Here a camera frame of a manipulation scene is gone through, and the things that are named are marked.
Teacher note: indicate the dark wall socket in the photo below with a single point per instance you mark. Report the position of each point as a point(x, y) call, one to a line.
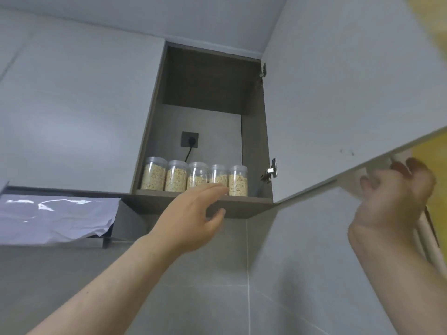
point(185, 136)

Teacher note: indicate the grey range hood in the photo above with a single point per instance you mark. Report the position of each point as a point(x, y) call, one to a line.
point(52, 216)

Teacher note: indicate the person's left forearm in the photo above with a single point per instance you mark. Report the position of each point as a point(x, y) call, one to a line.
point(104, 293)

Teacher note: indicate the person's left hand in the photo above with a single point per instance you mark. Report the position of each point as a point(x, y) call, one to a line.
point(188, 223)

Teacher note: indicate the metal cabinet hinge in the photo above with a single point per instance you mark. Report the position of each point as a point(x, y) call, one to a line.
point(270, 172)
point(263, 71)

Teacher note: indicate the person's right forearm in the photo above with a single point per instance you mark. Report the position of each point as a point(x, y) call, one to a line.
point(401, 286)

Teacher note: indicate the white wall cabinet door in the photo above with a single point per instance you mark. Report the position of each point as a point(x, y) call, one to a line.
point(349, 83)
point(87, 118)
point(10, 31)

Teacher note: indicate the person's right hand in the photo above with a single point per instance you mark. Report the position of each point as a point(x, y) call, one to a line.
point(391, 205)

